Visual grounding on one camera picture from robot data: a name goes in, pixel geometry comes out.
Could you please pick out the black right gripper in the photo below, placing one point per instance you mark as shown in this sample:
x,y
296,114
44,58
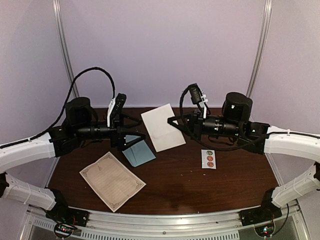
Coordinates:
x,y
197,132

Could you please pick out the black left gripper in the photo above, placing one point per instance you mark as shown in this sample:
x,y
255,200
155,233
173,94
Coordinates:
x,y
115,137

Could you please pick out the light blue envelope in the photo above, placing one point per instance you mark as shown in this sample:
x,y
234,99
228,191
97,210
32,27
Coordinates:
x,y
139,154

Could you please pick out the beige ornate letter paper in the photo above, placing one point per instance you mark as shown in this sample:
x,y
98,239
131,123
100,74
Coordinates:
x,y
163,136

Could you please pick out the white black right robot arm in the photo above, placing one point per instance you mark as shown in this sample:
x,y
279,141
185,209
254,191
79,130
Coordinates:
x,y
233,130

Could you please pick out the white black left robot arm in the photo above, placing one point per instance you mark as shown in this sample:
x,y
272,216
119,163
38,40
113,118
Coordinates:
x,y
81,124

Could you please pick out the sticker sheet with three seals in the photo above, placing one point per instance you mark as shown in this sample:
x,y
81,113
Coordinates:
x,y
208,159

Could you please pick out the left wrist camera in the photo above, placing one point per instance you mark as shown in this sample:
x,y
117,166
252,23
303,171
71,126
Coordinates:
x,y
115,107

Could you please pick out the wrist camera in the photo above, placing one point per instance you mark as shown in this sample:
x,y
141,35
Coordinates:
x,y
199,99
115,107

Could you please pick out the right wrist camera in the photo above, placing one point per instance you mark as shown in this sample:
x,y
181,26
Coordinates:
x,y
199,99

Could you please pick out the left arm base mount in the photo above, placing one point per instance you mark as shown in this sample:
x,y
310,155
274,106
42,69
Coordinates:
x,y
67,223

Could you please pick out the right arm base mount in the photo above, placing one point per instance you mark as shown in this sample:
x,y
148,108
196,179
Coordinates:
x,y
262,218

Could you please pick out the right aluminium frame post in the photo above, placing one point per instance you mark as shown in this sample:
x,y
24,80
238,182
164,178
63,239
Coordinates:
x,y
264,31

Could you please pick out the aluminium frame post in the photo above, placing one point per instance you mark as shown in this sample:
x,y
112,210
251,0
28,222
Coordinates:
x,y
56,4
264,31

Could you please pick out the left aluminium frame post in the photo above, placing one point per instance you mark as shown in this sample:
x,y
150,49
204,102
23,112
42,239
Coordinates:
x,y
56,4

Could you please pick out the front aluminium rail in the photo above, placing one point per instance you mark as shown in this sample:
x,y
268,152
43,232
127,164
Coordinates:
x,y
223,225

